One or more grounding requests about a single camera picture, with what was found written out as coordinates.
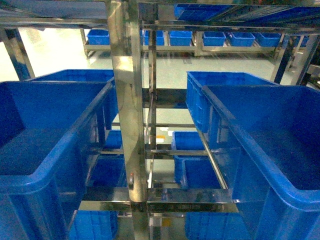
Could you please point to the large blue bin upper left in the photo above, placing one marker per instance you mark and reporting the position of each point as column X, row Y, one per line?
column 50, row 137

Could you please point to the large blue bin upper right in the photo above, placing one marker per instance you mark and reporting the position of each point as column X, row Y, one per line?
column 266, row 140

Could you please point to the large blue bin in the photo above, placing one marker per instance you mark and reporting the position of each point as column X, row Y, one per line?
column 50, row 137
column 94, row 225
column 266, row 140
column 215, row 226

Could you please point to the stainless steel rack frame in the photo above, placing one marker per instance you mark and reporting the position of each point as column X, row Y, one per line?
column 124, row 19

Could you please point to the large blue bin lower right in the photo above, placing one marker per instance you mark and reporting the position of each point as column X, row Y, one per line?
column 215, row 226

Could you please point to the large blue bin lower left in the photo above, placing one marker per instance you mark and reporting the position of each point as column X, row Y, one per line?
column 94, row 225

